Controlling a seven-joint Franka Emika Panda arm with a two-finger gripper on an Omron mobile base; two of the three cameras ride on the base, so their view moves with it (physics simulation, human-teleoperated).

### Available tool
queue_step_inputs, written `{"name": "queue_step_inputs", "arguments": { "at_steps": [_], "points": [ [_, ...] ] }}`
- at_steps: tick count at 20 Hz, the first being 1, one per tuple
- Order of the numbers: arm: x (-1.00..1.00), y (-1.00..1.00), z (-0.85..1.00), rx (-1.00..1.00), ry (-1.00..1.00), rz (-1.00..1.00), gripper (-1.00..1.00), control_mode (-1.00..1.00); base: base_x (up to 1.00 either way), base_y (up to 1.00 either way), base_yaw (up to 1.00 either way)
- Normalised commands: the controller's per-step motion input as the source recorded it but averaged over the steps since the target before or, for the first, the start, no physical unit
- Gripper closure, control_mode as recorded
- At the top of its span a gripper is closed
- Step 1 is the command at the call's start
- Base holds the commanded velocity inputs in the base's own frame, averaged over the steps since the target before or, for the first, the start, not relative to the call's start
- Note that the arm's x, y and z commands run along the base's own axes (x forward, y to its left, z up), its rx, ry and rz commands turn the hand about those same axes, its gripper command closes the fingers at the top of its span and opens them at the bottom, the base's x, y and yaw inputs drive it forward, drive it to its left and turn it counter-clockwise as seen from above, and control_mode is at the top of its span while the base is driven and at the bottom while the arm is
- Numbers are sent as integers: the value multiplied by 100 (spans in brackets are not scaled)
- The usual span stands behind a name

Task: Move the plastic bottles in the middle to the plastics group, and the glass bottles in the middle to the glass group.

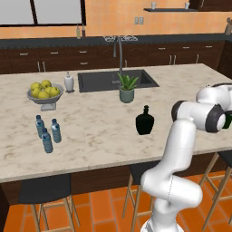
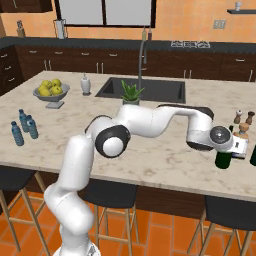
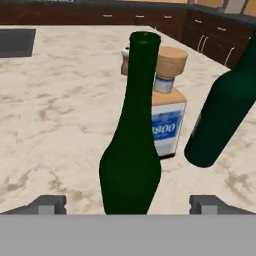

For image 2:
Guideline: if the blue plastic water bottle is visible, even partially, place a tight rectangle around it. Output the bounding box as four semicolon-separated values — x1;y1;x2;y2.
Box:
26;114;40;140
18;108;30;134
10;120;25;147

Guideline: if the light wooden mill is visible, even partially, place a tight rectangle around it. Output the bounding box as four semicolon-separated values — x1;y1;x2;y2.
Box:
233;122;251;140

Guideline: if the grey fruit bowl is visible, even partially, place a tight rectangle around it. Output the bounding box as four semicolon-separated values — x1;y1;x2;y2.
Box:
32;82;71;110

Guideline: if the white soap dispenser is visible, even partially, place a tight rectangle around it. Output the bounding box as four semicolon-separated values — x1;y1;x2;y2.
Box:
80;72;93;97

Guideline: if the grey wall socket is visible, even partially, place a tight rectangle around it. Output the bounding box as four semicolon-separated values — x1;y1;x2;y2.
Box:
212;18;227;30

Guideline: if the dark sink basin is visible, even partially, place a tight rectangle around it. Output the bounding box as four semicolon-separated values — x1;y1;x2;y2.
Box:
94;76;187;105

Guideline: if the dark green glass bottle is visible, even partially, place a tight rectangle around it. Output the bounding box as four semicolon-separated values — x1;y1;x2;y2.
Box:
214;125;235;170
249;144;256;167

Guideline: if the black seat wooden bar stool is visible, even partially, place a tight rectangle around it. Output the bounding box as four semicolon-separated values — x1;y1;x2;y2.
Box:
77;179;140;256
186;194;256;256
0;165;48;256

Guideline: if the green potted plant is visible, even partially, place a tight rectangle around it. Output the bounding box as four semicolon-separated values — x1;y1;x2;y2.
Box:
120;79;146;106

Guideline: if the grey tall tap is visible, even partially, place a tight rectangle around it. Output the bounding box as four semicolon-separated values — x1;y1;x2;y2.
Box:
137;31;150;92

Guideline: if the dark brown island base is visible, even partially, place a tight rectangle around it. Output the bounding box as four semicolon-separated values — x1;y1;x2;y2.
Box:
24;171;208;220

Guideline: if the black framed window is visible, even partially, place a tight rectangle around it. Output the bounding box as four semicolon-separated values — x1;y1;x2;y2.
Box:
54;0;157;29

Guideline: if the dark wall shelf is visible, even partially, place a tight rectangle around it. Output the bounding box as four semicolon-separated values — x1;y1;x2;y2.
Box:
226;8;256;15

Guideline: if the white paper towel roll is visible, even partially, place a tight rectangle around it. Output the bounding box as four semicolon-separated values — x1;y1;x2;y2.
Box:
53;18;68;40

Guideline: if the dark brown cupboard run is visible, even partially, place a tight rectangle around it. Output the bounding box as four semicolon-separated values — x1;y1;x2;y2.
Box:
0;43;256;97

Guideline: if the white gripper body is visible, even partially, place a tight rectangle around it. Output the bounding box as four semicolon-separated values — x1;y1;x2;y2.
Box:
231;147;249;160

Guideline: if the dark brown wall cupboard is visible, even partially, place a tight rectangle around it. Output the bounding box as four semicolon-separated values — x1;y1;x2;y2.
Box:
0;0;54;14

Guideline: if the wooden knife block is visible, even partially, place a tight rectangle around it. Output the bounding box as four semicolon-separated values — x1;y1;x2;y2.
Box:
16;19;27;38

